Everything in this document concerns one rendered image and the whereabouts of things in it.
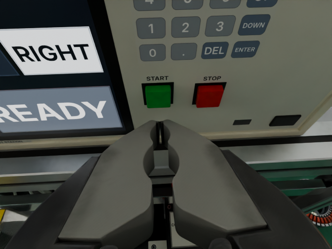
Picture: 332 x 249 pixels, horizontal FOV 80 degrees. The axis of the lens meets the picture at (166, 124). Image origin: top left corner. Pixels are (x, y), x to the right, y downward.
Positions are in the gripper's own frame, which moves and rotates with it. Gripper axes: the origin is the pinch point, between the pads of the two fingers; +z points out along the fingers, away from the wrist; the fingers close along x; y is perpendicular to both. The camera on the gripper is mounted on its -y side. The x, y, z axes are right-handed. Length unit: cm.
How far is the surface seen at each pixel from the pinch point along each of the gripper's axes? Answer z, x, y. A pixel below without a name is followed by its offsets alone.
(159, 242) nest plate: 14.5, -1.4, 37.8
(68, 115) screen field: 3.6, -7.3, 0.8
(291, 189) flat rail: 5.7, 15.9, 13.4
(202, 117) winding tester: 4.2, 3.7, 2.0
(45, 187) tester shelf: 4.6, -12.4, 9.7
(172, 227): 9.4, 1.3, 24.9
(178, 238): 7.8, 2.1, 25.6
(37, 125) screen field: 4.1, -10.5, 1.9
